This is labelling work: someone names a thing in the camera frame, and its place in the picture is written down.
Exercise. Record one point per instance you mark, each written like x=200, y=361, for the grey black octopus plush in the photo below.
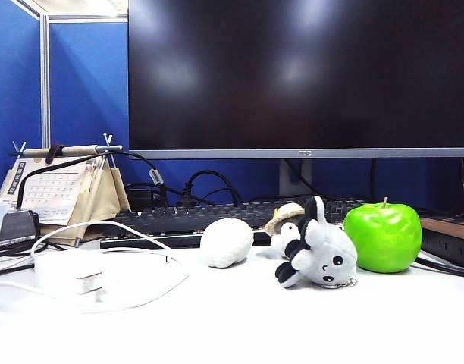
x=323, y=250

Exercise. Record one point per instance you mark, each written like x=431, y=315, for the grey monitor stand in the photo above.
x=285, y=182

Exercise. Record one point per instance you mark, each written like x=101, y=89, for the white brain stress ball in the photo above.
x=226, y=242

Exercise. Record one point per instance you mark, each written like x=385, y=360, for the black mechanical keyboard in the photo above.
x=171, y=223

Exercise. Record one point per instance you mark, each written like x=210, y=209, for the penguin plush with straw hat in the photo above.
x=287, y=232

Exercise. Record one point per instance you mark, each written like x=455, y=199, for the black computer monitor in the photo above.
x=292, y=76

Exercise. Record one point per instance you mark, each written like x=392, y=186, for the beige canvas calendar stand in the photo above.
x=103, y=201

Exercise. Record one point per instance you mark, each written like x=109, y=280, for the green apple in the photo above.
x=383, y=235

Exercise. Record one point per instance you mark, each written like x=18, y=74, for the paper desk calendar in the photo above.
x=50, y=189

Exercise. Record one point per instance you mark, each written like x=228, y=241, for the white charger adapter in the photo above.
x=65, y=269

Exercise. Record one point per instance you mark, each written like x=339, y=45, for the grey black desk device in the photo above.
x=16, y=227

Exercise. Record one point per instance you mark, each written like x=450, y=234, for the brown black power strip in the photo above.
x=448, y=235

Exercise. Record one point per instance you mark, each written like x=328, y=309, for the aluminium partition post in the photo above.
x=45, y=76

